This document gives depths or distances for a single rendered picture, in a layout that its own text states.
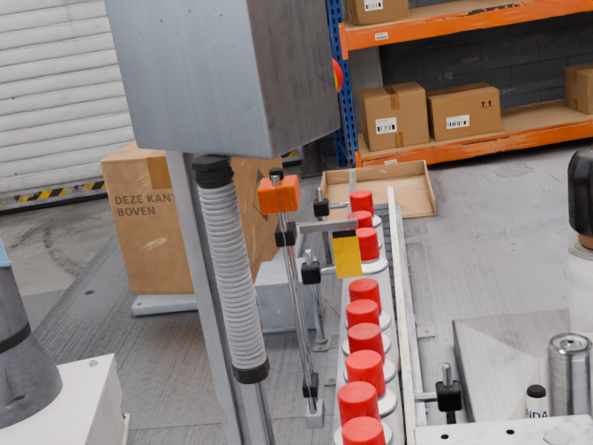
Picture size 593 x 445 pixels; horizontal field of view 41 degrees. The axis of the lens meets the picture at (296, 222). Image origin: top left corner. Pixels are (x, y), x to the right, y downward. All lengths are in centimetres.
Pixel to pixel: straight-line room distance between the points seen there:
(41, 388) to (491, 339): 61
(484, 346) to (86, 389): 54
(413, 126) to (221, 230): 406
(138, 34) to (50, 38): 453
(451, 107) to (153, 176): 344
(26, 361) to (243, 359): 40
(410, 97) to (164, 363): 352
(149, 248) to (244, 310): 80
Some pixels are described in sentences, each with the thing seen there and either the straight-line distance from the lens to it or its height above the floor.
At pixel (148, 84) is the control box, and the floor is 135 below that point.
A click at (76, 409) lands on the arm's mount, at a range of 102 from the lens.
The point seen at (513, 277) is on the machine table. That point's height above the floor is 83.
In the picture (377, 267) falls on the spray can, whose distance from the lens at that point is 99.
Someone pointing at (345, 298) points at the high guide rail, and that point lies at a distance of 111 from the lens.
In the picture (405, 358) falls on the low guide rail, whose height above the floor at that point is 91.
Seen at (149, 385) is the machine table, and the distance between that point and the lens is 127.
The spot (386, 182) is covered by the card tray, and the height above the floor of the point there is 83.
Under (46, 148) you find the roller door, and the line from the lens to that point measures 535.
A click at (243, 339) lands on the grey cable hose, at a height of 112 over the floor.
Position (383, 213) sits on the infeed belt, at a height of 88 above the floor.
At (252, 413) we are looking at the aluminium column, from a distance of 88.
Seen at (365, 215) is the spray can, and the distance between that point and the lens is 105.
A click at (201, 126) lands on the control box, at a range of 66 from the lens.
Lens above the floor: 145
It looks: 20 degrees down
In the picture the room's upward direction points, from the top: 9 degrees counter-clockwise
